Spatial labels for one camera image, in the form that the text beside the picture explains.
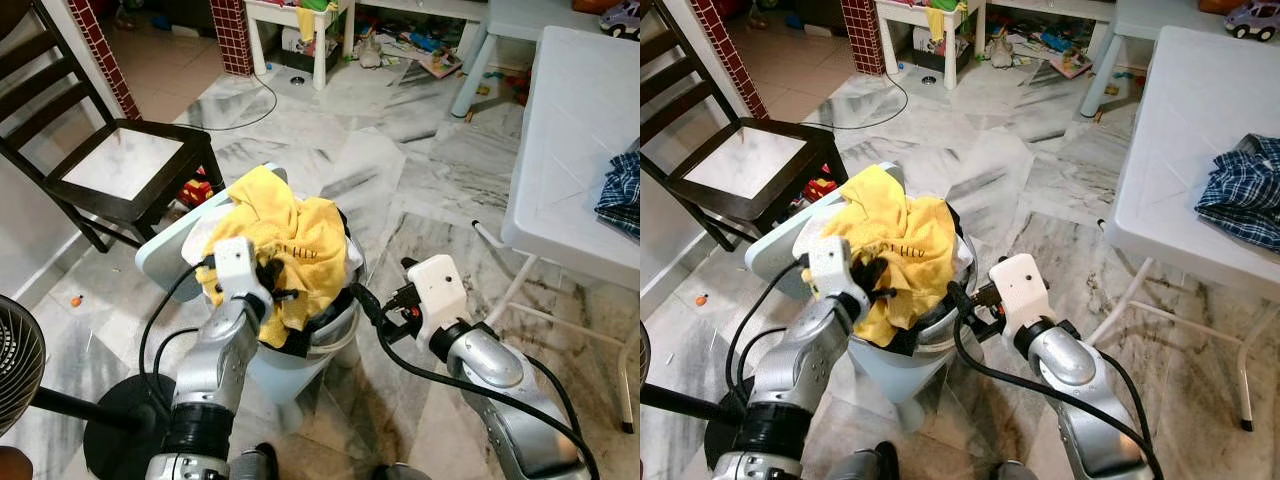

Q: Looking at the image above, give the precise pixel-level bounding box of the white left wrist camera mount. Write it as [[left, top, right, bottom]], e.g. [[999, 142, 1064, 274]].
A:
[[805, 236, 869, 307], [210, 237, 273, 307]]

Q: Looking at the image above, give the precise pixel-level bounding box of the white folding table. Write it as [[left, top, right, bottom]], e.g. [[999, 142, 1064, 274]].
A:
[[500, 25, 641, 433], [1085, 25, 1280, 433]]

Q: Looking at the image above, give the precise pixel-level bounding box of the small white kids table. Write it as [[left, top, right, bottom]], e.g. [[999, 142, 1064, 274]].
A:
[[875, 0, 986, 91], [245, 0, 353, 93]]

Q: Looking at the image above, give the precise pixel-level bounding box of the purple toy car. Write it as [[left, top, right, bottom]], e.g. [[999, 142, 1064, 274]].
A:
[[600, 0, 641, 39], [1225, 0, 1280, 41]]

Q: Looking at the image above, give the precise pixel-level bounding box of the black standing fan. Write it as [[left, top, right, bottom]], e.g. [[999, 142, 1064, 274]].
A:
[[0, 293, 179, 480], [640, 320, 763, 473]]

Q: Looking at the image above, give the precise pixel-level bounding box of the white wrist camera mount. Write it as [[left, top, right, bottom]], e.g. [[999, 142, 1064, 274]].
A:
[[407, 254, 473, 351], [805, 236, 869, 307], [990, 252, 1054, 347], [210, 237, 273, 307]]

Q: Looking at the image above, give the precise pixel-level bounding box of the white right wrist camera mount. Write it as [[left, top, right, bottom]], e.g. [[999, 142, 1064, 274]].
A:
[[990, 252, 1054, 347], [407, 254, 473, 351]]

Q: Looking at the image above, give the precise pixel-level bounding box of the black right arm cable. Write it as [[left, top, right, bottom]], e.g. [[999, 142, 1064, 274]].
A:
[[945, 280, 1166, 480], [348, 283, 601, 480]]

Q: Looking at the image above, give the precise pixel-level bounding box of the yellow t-shirt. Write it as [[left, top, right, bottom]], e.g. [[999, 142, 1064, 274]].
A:
[[820, 163, 966, 349], [195, 165, 351, 351]]

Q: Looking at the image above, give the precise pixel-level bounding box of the white laundry bin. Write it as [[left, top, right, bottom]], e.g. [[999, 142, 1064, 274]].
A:
[[135, 163, 369, 436], [745, 160, 979, 433]]

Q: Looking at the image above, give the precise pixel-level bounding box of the white low table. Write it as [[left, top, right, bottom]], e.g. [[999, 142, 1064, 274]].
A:
[[450, 0, 601, 121], [1080, 0, 1231, 119]]

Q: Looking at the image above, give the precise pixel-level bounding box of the dark wooden chair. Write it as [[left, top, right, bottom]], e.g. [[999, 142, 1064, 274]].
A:
[[640, 0, 851, 253], [0, 0, 227, 254]]

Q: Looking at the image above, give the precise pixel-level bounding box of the blue plaid shirt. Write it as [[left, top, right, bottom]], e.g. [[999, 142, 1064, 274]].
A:
[[595, 150, 641, 241], [1195, 133, 1280, 253]]

